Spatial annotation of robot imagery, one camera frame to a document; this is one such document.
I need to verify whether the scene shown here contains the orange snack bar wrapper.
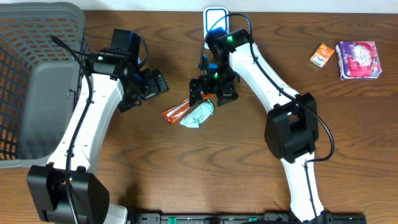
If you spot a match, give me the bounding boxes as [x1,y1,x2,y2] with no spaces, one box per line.
[162,92,214,125]

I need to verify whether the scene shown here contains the teal green packet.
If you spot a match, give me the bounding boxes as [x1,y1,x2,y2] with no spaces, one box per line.
[180,100,214,128]

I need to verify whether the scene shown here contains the small orange juice carton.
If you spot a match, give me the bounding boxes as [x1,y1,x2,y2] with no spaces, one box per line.
[310,44,335,68]

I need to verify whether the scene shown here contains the floral red purple packet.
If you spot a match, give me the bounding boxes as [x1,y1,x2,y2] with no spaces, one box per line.
[335,41,382,80]

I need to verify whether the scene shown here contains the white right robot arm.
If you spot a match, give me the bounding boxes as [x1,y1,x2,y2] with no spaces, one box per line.
[189,28,324,222]

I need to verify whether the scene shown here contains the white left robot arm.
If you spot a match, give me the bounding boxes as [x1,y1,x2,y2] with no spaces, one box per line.
[27,51,169,223]

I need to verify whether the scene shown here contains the white barcode scanner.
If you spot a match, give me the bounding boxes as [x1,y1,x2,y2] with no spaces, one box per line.
[203,7,229,35]

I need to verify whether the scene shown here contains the grey plastic lattice basket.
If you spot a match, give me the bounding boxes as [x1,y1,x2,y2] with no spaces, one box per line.
[1,2,90,169]

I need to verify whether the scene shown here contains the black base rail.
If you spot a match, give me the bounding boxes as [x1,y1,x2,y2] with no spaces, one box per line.
[127,212,367,224]

